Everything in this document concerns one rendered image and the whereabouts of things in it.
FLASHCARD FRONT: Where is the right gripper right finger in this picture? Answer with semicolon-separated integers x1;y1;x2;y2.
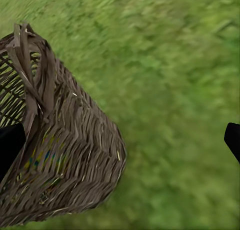
224;123;240;163

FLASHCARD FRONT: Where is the wicker basket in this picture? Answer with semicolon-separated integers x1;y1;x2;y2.
0;22;128;228

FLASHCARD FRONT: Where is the easter egg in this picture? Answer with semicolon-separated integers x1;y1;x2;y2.
24;150;65;172

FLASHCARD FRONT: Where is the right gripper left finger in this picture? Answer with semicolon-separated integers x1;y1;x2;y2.
0;123;26;183

